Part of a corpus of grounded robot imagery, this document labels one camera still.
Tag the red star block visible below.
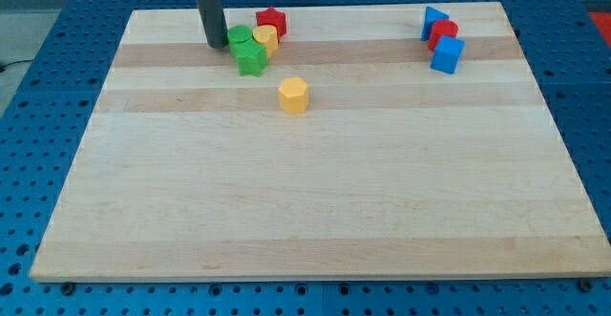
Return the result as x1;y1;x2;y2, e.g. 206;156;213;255
256;7;287;38

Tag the green star block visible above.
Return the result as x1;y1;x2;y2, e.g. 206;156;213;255
232;39;267;76

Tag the light wooden board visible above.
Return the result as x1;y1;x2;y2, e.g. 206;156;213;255
30;2;610;283

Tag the yellow hexagon block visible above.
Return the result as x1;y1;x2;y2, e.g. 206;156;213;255
278;77;309;115

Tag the yellow heart block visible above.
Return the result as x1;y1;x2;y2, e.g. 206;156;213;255
252;25;279;58

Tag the blue triangle block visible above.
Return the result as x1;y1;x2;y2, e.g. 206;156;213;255
420;6;450;41

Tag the green cylinder block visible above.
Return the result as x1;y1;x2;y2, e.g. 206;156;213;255
227;25;253;58

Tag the black cable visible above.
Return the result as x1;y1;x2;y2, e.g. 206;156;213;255
0;58;32;74

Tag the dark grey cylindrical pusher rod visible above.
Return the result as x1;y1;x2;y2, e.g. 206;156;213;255
196;0;228;50

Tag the red cylinder block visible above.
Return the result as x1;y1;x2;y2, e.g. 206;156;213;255
428;19;459;52

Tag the blue cube block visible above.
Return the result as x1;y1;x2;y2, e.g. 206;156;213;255
430;35;466;74

